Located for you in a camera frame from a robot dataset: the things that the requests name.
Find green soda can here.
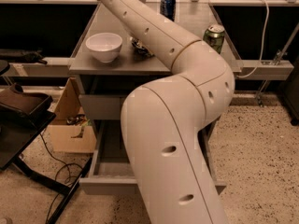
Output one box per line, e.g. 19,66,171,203
204,24,225,53

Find white cable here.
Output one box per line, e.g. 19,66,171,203
235,0,271,79

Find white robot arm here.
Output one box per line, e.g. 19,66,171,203
100,0,235,224

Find blue soda can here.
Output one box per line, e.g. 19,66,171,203
160,0,176,21

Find grey drawer cabinet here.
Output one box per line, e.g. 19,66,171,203
68,1,243,196

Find cardboard box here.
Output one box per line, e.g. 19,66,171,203
48,78,96,153

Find brown tray on table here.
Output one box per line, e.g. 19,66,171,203
0,83,52,120

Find black cable on floor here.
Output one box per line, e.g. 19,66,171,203
38,132,84,224

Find black side table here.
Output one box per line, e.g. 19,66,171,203
0,59,93,224

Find white ceramic bowl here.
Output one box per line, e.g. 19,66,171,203
85,33,122,63

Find blue chip bag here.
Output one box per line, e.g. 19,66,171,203
130,36,154,58

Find open grey middle drawer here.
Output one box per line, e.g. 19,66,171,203
78,119,228,196

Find closed grey top drawer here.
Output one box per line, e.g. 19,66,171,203
79,94,125,120

